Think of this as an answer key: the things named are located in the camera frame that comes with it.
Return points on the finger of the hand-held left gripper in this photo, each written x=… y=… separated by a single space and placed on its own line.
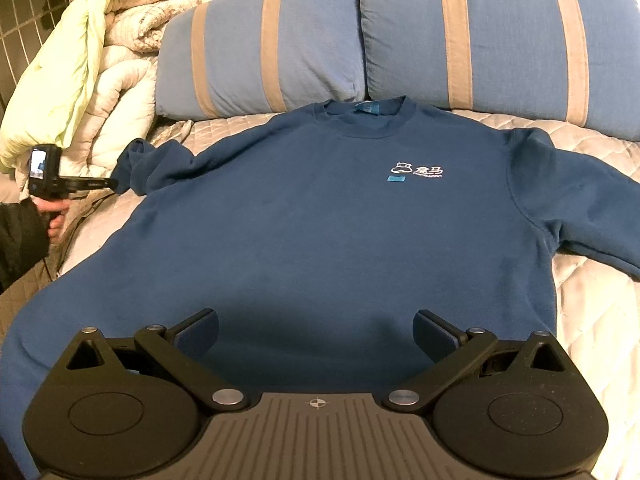
x=100 y=184

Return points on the white quilted blanket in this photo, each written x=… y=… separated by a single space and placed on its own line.
x=125 y=100

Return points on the light green comforter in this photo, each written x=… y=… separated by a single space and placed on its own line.
x=70 y=70

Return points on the person's left forearm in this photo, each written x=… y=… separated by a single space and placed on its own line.
x=20 y=245

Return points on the blue striped pillow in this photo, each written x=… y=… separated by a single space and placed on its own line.
x=500 y=35
x=260 y=55

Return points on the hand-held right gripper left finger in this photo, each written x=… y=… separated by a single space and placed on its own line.
x=199 y=336

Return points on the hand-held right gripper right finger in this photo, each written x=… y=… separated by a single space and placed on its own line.
x=434 y=339

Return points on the blue sweatshirt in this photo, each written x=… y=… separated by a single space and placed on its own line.
x=320 y=240

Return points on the quilted beige bedspread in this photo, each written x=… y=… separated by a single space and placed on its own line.
x=595 y=340

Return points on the person's left hand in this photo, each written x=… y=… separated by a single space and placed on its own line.
x=52 y=220

